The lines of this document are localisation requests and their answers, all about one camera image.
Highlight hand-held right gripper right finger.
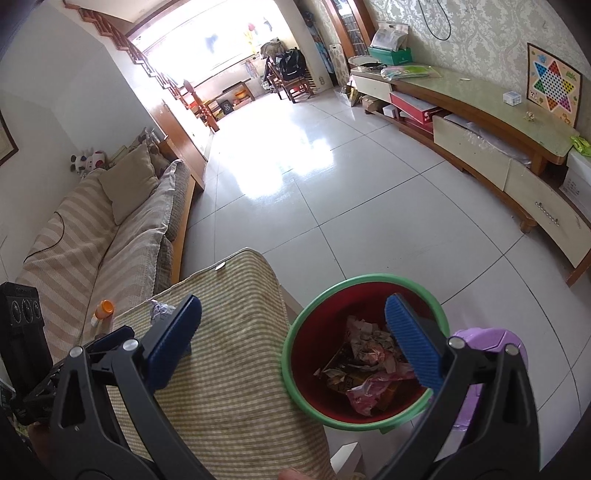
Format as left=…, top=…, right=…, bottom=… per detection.
left=372, top=294, right=541, bottom=480

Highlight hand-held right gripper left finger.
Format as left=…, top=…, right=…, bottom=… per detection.
left=48, top=294, right=204, bottom=480

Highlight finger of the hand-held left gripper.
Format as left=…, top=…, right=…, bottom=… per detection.
left=81, top=325, right=137, bottom=358

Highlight green and red bin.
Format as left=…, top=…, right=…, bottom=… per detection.
left=281, top=273, right=451, bottom=432

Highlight orange bottle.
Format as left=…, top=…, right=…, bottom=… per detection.
left=92, top=300, right=115, bottom=326

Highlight crumpled paper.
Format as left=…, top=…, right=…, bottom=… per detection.
left=148, top=299, right=178, bottom=321

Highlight pile of crumpled wrappers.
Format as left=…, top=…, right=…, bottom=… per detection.
left=314, top=315, right=419, bottom=416

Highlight striped table cloth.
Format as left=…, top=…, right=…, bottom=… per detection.
left=106, top=248, right=338, bottom=480

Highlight purple plastic stool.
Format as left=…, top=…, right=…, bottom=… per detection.
left=431, top=327, right=529, bottom=430

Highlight sofa with striped cover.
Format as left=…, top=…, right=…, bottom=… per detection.
left=14, top=159, right=206, bottom=365

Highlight beige pillow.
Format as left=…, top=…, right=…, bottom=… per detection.
left=98, top=142, right=160, bottom=227

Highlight black and white plush cow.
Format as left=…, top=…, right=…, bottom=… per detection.
left=69, top=148, right=95, bottom=176

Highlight patterned pillow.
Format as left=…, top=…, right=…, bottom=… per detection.
left=148, top=138, right=171, bottom=178

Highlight wooden television cabinet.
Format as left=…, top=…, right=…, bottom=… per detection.
left=347, top=65, right=591, bottom=287

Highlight framed picture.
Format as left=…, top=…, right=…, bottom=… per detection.
left=0, top=110, right=19, bottom=166

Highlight white cardboard box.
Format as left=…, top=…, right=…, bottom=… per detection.
left=558, top=150, right=591, bottom=213

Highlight red box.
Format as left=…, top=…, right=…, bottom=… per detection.
left=389, top=91, right=441, bottom=124

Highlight wooden stair railing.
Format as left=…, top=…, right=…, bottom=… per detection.
left=65, top=0, right=220, bottom=134

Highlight green plastic bag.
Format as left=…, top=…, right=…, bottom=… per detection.
left=379, top=65, right=432, bottom=80

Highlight wooden chairs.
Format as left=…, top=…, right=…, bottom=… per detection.
left=263, top=48, right=315, bottom=103

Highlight round shallow pan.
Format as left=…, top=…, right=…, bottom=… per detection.
left=347, top=55, right=389, bottom=72

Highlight white leaning board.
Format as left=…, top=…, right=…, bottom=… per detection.
left=325, top=42, right=349, bottom=88

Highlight green box with papers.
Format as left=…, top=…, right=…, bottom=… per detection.
left=368, top=22, right=411, bottom=66

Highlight star checkers board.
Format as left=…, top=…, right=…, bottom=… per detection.
left=525, top=42, right=580, bottom=127

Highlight black backpack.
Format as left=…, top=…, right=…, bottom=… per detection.
left=276, top=48, right=305, bottom=80

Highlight black television cable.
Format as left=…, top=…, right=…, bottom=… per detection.
left=416, top=0, right=453, bottom=41

